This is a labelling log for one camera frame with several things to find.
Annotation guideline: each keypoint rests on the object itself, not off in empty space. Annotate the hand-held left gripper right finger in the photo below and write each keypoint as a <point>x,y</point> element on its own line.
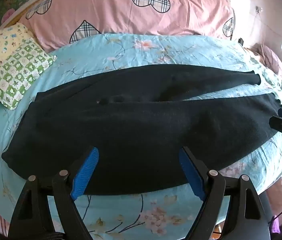
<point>191,172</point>

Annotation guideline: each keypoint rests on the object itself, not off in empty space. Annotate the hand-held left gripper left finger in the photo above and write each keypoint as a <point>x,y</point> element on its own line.
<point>86,172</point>

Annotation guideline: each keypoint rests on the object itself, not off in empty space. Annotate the black pants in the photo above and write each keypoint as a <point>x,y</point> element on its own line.
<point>131,120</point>

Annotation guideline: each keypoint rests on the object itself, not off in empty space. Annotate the mauve cloth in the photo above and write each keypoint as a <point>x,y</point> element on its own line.
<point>273,57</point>

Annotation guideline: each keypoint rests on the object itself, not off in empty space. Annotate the purple cloth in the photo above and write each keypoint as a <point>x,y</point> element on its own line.
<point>275,226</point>

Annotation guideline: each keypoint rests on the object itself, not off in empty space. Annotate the green checked pillow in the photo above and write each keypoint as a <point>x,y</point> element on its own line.
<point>18,72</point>

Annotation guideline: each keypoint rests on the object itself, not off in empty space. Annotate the light blue floral bed sheet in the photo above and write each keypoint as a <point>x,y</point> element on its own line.
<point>143,50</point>

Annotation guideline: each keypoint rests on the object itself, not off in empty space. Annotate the pink pillow with plaid hearts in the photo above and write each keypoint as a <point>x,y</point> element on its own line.
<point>121,17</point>

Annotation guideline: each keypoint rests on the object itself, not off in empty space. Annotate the gold framed floral painting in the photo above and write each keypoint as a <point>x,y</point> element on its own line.
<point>11,0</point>

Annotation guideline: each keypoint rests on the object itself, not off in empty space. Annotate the white wall socket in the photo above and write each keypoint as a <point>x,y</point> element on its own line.
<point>259,10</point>

